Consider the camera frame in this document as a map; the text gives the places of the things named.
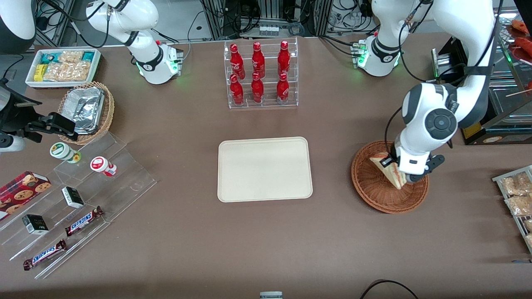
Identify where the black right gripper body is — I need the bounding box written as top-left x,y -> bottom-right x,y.
0,80 -> 43,137

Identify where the triangular sandwich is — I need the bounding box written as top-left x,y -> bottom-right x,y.
369,153 -> 407,190

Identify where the silver foil tray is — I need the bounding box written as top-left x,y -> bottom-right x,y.
62,87 -> 105,135

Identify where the brown wicker basket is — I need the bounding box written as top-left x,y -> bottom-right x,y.
351,140 -> 429,214

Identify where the light tan wicker basket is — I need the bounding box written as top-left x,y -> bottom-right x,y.
57,81 -> 115,145

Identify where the cream plastic tray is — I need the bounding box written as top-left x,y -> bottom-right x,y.
217,137 -> 313,203

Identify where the green-lid yogurt cup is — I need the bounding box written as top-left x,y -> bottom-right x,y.
50,142 -> 82,164

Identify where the white rectangular snack bin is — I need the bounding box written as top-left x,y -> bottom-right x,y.
25,48 -> 102,89

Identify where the black food warmer machine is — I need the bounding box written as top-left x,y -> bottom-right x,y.
431,7 -> 532,146

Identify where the large clear cracker bag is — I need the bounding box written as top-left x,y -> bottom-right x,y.
43,61 -> 91,82

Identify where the red-lid yogurt cup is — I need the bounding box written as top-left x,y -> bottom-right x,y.
90,156 -> 118,177

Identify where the red plaid cookie box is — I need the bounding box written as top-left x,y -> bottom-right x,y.
0,171 -> 52,221

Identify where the small clear cracker bag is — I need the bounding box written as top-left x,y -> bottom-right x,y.
58,50 -> 84,64

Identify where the small black carton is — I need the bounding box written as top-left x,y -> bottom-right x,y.
22,214 -> 49,235
62,186 -> 85,209

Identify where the clear bag of snacks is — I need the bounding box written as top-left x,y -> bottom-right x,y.
505,194 -> 532,217
500,172 -> 532,196

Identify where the clear acrylic stepped display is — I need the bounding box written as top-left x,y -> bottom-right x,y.
0,132 -> 158,279

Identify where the stainless steel pan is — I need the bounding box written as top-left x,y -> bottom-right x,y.
490,78 -> 532,117

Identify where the Snickers chocolate bar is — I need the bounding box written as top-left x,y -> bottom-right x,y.
23,239 -> 68,271
65,206 -> 104,237

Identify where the red cola bottle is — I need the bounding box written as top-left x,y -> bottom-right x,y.
230,44 -> 246,80
276,73 -> 290,104
230,74 -> 244,105
251,72 -> 264,103
251,42 -> 266,78
278,40 -> 291,77

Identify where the clear acrylic bottle rack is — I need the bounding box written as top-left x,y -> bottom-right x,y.
224,37 -> 299,110

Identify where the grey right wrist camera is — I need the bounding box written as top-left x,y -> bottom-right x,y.
0,134 -> 26,153

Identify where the grey wire rack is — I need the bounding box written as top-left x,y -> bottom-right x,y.
492,165 -> 532,255

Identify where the black cable loop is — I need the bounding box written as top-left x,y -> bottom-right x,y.
360,279 -> 420,299

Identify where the aluminium frame rack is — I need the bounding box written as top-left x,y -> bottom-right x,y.
201,0 -> 335,40

